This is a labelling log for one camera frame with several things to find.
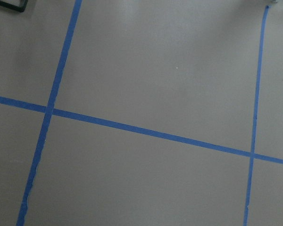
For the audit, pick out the black wire cup rack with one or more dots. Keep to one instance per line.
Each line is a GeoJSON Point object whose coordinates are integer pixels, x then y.
{"type": "Point", "coordinates": [19, 7]}

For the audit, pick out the brown paper table mat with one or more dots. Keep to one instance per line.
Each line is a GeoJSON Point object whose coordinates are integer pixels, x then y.
{"type": "Point", "coordinates": [142, 113]}

